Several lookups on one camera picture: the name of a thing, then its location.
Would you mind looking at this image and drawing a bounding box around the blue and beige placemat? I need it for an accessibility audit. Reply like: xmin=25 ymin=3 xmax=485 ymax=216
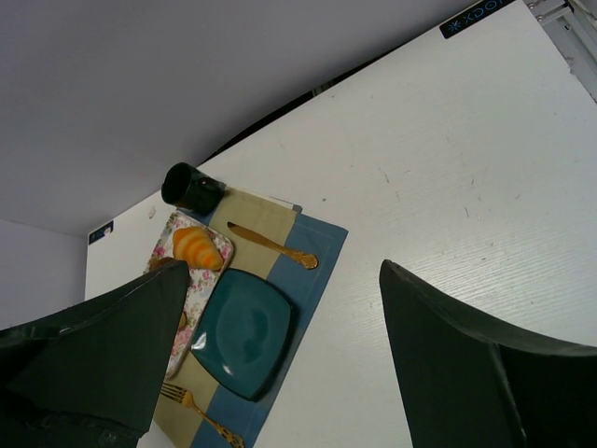
xmin=154 ymin=189 xmax=347 ymax=447

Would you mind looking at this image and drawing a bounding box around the gold butter knife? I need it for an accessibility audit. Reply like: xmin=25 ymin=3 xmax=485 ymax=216
xmin=227 ymin=221 xmax=319 ymax=270

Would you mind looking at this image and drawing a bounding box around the right table logo sticker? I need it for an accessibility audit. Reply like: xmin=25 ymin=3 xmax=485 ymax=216
xmin=439 ymin=0 xmax=514 ymax=39

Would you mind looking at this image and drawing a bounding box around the small striped croissant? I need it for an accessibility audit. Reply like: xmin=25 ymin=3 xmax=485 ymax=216
xmin=178 ymin=312 xmax=187 ymax=330

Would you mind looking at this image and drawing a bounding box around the gold fork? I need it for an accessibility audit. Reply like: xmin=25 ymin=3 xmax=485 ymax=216
xmin=160 ymin=383 xmax=245 ymax=448

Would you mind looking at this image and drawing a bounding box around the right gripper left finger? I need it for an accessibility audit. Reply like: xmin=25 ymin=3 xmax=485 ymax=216
xmin=1 ymin=260 xmax=190 ymax=434

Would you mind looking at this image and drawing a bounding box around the floral rectangular tray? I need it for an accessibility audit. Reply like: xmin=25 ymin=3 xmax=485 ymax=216
xmin=144 ymin=211 xmax=234 ymax=379

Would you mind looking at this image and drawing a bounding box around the left table logo sticker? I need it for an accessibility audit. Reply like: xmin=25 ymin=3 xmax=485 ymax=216
xmin=88 ymin=220 xmax=114 ymax=245

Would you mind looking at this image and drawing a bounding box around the teal square plate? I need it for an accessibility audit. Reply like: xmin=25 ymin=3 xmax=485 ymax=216
xmin=190 ymin=269 xmax=296 ymax=401

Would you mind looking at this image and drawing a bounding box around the dark green mug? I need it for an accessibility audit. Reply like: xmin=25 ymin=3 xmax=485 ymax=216
xmin=160 ymin=162 xmax=225 ymax=216

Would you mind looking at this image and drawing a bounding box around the large striped croissant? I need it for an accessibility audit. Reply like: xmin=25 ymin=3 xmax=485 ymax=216
xmin=173 ymin=226 xmax=224 ymax=271

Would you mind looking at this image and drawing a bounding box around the chocolate croissant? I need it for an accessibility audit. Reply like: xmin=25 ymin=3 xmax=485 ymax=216
xmin=148 ymin=257 xmax=174 ymax=272

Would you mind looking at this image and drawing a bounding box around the aluminium table frame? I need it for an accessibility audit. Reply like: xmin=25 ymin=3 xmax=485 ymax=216
xmin=525 ymin=0 xmax=596 ymax=102

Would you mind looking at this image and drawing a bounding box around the table logo sticker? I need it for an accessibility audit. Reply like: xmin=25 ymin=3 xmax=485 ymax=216
xmin=88 ymin=220 xmax=114 ymax=245
xmin=439 ymin=0 xmax=514 ymax=39

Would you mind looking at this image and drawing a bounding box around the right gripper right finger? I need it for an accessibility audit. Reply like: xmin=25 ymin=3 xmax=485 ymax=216
xmin=379 ymin=260 xmax=596 ymax=447

